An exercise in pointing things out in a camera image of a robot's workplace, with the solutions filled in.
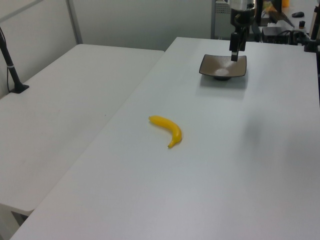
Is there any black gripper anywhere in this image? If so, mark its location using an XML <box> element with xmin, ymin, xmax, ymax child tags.
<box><xmin>229</xmin><ymin>8</ymin><xmax>257</xmax><ymax>62</ymax></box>

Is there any yellow banana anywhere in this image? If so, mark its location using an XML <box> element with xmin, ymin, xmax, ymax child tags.
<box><xmin>148</xmin><ymin>115</ymin><xmax>183</xmax><ymax>150</ymax></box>

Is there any brown square ceramic plate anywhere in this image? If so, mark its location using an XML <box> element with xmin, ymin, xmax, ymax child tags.
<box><xmin>198</xmin><ymin>53</ymin><xmax>248</xmax><ymax>81</ymax></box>

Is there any perforated grey metal panel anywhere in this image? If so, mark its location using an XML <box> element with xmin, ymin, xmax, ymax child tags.
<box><xmin>210</xmin><ymin>0</ymin><xmax>232</xmax><ymax>40</ymax></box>

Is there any black electronics box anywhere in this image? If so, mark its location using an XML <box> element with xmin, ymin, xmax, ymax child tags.
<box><xmin>261</xmin><ymin>25</ymin><xmax>292</xmax><ymax>44</ymax></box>

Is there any black clamp stand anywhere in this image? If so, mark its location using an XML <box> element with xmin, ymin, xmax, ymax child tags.
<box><xmin>303</xmin><ymin>0</ymin><xmax>320</xmax><ymax>53</ymax></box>

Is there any white side table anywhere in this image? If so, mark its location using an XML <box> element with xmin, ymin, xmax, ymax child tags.
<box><xmin>0</xmin><ymin>43</ymin><xmax>166</xmax><ymax>237</ymax></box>

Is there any black camera stand pole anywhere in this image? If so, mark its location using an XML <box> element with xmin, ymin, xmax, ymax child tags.
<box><xmin>0</xmin><ymin>26</ymin><xmax>30</xmax><ymax>94</ymax></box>

